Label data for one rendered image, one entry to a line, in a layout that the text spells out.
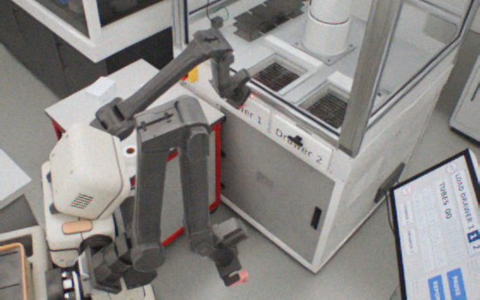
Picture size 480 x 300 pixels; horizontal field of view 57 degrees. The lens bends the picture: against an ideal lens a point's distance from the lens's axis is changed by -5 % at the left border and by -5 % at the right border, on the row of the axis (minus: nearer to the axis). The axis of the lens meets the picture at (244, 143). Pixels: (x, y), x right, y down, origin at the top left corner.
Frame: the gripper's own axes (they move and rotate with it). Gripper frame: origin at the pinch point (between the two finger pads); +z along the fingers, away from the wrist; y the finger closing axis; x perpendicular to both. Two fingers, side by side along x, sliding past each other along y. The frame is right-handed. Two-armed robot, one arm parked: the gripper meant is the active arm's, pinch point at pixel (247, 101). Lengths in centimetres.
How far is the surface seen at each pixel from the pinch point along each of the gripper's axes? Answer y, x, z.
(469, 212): 11, -96, -23
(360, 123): 16, -50, -12
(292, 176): -16.3, -26.1, 24.9
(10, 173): -78, 47, -48
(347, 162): 2.6, -49.5, 3.1
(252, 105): -0.4, -2.4, 1.4
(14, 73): -87, 224, 49
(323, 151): 0.9, -39.6, 1.8
